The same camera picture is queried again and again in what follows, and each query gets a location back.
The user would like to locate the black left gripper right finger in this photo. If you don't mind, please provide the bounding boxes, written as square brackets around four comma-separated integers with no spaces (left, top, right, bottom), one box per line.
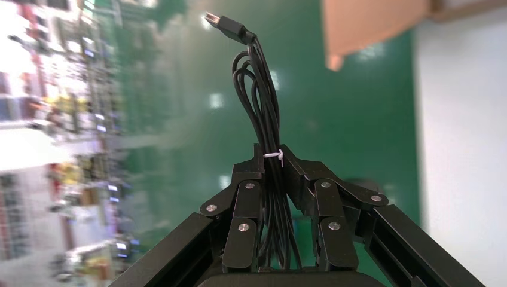
[279,143,487,287]

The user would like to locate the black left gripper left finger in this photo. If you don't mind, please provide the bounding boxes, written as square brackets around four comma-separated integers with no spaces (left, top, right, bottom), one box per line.
[109,143,265,287]

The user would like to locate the brown cardboard storage box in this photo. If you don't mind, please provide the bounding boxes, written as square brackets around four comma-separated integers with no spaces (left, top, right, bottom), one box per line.
[322,0,507,72]

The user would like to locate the blurred background shelving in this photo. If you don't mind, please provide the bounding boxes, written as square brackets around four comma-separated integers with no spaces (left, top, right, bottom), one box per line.
[0,0,159,287]

